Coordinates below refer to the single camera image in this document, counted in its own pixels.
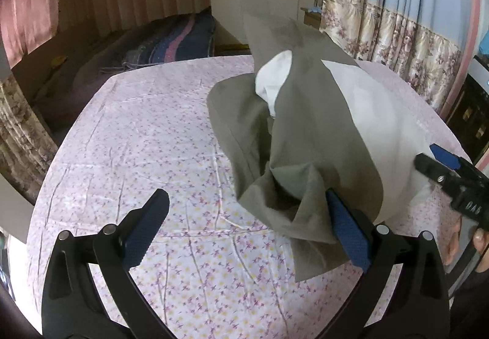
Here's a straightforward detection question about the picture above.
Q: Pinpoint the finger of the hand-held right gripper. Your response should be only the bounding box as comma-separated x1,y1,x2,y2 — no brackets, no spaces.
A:
414,153,465,202
430,144,486,181

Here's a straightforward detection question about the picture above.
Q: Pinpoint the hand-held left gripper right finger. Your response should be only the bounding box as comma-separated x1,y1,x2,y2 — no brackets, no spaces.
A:
325,188,453,339

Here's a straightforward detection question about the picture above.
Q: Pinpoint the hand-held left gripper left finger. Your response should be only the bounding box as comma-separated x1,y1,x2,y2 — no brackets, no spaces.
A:
41,188,171,339

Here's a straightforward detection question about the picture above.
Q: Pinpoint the grey and white jacket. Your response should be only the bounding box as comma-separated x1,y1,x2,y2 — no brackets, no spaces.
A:
206,14,436,283

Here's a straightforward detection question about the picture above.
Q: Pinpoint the person's right hand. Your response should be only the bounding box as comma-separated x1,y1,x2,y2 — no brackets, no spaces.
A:
444,222,489,267

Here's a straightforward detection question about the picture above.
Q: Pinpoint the dark glass cabinet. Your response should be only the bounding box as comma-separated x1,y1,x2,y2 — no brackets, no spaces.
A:
445,54,489,172

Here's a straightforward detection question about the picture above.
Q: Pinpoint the pink floral bed sheet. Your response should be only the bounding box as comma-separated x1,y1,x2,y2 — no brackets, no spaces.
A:
26,54,472,339

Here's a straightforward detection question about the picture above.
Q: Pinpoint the blue and floral curtain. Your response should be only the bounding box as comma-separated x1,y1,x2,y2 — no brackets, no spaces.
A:
320,0,482,114

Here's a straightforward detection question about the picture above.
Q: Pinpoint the brown floral curtain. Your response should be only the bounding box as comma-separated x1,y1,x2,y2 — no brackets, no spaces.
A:
0,75,58,206

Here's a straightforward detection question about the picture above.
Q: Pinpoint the bed with purple sheet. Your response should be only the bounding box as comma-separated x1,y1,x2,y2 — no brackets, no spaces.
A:
31,13,216,129

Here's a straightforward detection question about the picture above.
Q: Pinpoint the striped blue and pink blanket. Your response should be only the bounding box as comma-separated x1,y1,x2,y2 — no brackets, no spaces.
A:
122,14,216,70

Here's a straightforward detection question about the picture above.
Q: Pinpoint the pink curtain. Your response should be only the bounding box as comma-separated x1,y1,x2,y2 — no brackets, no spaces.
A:
0,0,60,65

